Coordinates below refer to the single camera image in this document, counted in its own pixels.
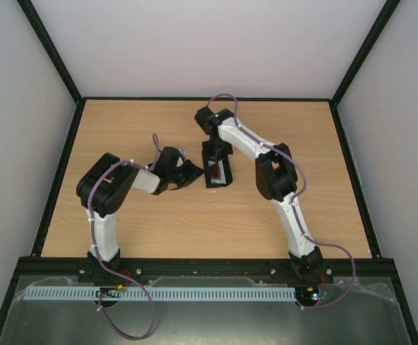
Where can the blue cleaning cloth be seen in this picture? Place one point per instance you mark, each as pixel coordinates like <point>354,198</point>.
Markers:
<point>223,180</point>

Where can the black mounting rail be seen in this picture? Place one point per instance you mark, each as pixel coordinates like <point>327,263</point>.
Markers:
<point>269,271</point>

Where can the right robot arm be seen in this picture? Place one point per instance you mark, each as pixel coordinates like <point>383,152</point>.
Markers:
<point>275,178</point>

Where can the brown sunglasses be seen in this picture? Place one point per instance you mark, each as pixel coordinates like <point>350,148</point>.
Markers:
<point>215,170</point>

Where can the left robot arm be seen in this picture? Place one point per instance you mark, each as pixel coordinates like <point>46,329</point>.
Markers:
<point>103,190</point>

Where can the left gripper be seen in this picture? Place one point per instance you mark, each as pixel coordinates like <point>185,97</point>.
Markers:
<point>192,174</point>

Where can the metal plate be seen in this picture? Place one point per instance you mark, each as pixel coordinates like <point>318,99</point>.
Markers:
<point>362,311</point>

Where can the light blue cable duct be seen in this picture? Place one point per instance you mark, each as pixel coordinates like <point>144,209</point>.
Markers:
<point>198,294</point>

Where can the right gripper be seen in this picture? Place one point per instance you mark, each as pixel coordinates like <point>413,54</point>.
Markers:
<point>216,154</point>

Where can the black glasses case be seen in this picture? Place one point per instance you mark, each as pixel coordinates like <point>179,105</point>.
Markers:
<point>226,165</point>

